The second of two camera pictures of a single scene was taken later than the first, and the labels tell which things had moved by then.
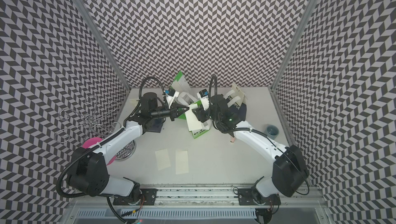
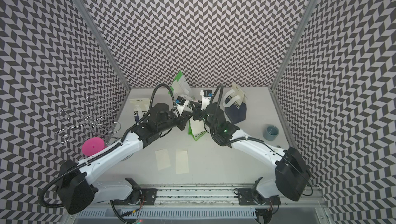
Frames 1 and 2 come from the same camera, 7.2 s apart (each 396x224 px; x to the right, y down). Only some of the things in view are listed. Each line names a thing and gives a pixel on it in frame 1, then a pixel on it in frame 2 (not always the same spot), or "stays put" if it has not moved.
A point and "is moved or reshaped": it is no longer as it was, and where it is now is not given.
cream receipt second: [181, 161] stays put
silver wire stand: [88, 124] stays put
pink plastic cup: [94, 141] stays put
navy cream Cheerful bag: [236, 105] stays put
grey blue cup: [272, 131] stays put
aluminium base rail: [191, 196] stays put
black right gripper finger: [200, 109] to [196, 102]
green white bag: [205, 125] is moved or reshaped
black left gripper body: [164, 113] to [180, 122]
